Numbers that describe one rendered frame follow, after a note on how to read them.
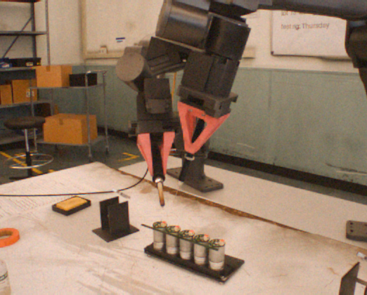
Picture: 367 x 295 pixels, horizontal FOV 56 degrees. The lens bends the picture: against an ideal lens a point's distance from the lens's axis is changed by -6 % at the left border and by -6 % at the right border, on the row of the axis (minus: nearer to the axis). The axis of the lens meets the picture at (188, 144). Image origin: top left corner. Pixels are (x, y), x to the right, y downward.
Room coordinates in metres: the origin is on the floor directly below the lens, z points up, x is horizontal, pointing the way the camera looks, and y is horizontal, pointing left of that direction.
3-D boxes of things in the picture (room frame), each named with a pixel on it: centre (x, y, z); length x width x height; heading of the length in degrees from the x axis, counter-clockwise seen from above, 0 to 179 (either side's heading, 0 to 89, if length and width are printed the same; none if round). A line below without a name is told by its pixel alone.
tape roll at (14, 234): (0.60, 0.36, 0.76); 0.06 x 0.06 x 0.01
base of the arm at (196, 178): (0.98, -0.01, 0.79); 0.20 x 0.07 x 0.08; 33
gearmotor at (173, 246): (0.55, 0.02, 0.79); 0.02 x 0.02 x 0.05
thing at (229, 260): (0.55, -0.01, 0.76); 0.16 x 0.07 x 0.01; 55
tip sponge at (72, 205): (0.77, 0.27, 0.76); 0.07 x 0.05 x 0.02; 148
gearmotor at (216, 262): (0.50, -0.04, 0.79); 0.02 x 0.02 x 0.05
